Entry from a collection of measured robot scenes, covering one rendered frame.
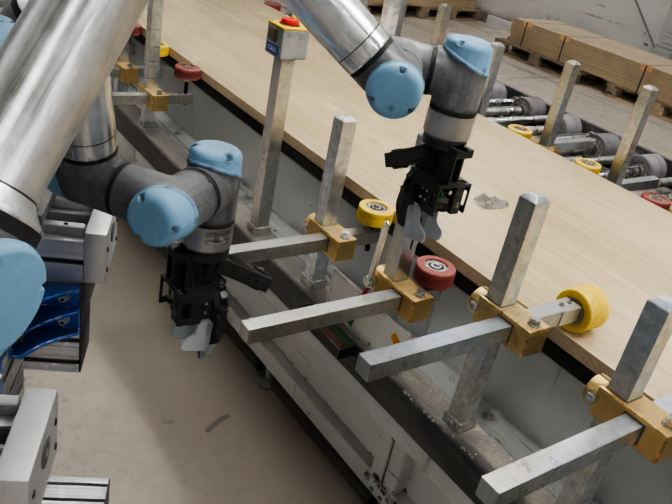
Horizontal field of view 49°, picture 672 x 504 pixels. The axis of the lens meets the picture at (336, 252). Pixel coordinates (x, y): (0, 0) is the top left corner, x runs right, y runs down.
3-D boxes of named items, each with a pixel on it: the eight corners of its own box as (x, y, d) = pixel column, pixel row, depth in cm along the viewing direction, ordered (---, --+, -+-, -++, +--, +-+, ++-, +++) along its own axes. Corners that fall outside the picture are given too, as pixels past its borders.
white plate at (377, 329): (396, 377, 143) (408, 335, 138) (324, 306, 161) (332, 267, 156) (399, 377, 143) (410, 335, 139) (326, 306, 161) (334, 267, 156)
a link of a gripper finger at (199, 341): (172, 364, 116) (177, 315, 112) (207, 356, 119) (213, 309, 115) (181, 375, 114) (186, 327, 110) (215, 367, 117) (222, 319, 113)
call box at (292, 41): (278, 63, 161) (284, 27, 157) (263, 53, 166) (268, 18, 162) (305, 63, 165) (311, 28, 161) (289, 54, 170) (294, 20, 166)
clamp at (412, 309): (408, 324, 138) (414, 301, 136) (366, 287, 147) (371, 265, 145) (430, 318, 141) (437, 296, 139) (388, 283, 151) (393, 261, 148)
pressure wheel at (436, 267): (420, 326, 143) (435, 276, 137) (395, 305, 148) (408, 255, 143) (450, 319, 147) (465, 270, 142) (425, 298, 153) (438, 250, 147)
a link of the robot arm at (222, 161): (174, 147, 98) (206, 131, 105) (168, 220, 103) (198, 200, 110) (226, 164, 96) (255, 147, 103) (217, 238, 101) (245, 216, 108)
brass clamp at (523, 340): (518, 359, 116) (528, 333, 114) (461, 313, 125) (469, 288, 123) (543, 351, 120) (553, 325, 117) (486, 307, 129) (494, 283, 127)
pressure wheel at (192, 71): (178, 94, 239) (181, 59, 234) (201, 100, 238) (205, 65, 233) (167, 100, 232) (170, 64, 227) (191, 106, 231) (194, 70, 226)
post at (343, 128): (305, 315, 170) (344, 118, 147) (297, 307, 172) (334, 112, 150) (317, 313, 172) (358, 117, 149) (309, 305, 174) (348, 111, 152)
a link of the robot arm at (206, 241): (220, 204, 111) (245, 229, 105) (217, 230, 113) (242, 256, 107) (173, 209, 107) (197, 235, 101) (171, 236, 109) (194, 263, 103)
